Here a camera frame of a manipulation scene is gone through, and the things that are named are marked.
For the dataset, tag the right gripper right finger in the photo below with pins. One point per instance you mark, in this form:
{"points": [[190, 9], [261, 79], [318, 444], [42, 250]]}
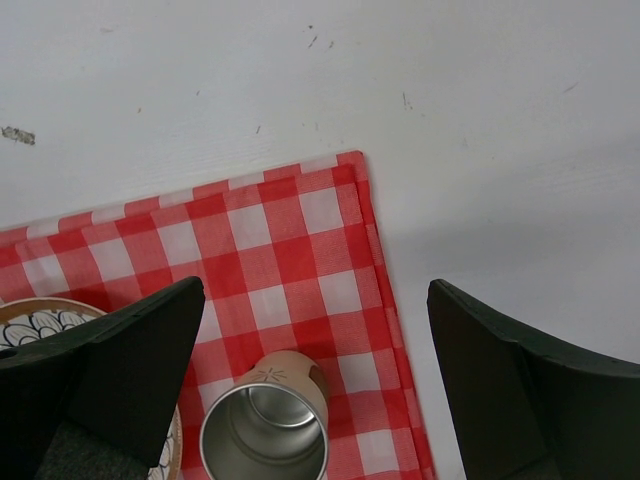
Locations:
{"points": [[528, 405]]}

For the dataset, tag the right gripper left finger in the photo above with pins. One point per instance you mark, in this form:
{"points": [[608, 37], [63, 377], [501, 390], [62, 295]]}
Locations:
{"points": [[96, 401]]}

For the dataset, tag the floral patterned plate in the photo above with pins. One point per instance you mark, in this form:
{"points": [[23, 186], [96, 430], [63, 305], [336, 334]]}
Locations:
{"points": [[28, 320]]}

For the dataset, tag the metal cup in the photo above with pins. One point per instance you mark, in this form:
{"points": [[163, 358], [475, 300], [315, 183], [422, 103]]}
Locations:
{"points": [[273, 423]]}

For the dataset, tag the red white checkered cloth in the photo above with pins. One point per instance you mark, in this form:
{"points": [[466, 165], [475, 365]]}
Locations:
{"points": [[290, 259]]}

